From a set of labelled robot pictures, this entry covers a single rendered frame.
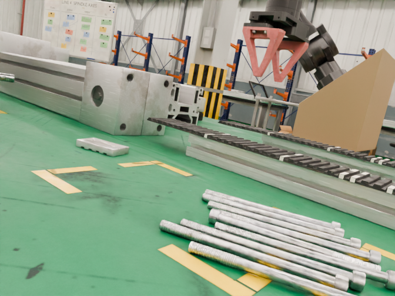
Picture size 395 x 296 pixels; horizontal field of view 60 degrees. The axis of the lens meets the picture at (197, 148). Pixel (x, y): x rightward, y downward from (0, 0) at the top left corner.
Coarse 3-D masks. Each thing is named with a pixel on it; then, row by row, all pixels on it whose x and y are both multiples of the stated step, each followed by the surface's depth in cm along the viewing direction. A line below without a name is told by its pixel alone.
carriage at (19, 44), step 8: (0, 32) 70; (0, 40) 71; (8, 40) 72; (16, 40) 73; (24, 40) 74; (32, 40) 75; (40, 40) 77; (0, 48) 71; (8, 48) 72; (16, 48) 73; (24, 48) 75; (32, 48) 76; (40, 48) 77; (48, 48) 78; (32, 56) 76; (40, 56) 78; (48, 56) 79
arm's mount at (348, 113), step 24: (360, 72) 80; (384, 72) 84; (312, 96) 88; (336, 96) 84; (360, 96) 81; (384, 96) 91; (312, 120) 88; (336, 120) 84; (360, 120) 81; (336, 144) 84; (360, 144) 84
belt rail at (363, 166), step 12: (276, 144) 57; (288, 144) 55; (300, 144) 53; (312, 156) 53; (324, 156) 51; (336, 156) 50; (348, 156) 49; (360, 168) 49; (372, 168) 47; (384, 168) 46
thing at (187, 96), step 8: (176, 88) 69; (184, 88) 74; (192, 88) 73; (200, 88) 73; (176, 96) 69; (184, 96) 74; (192, 96) 73; (176, 104) 69; (184, 104) 72; (192, 104) 73; (168, 112) 68; (176, 112) 70; (184, 112) 71; (192, 112) 73; (184, 120) 75; (192, 120) 76
